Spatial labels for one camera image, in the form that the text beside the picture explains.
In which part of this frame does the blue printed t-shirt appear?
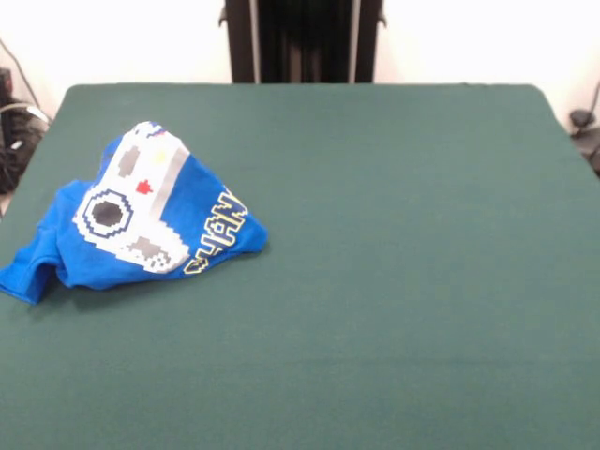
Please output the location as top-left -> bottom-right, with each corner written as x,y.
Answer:
0,120 -> 269,306

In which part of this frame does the dark green table cloth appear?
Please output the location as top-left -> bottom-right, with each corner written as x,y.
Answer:
0,82 -> 600,450

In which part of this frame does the black equipment pile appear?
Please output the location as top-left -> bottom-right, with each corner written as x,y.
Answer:
0,67 -> 52,194

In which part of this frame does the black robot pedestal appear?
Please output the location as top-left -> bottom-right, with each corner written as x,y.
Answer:
218,0 -> 388,85

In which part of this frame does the black cable bundle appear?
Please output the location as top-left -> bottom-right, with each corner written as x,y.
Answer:
569,79 -> 600,177

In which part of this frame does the grey cable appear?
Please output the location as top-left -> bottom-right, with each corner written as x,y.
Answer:
0,39 -> 39,110

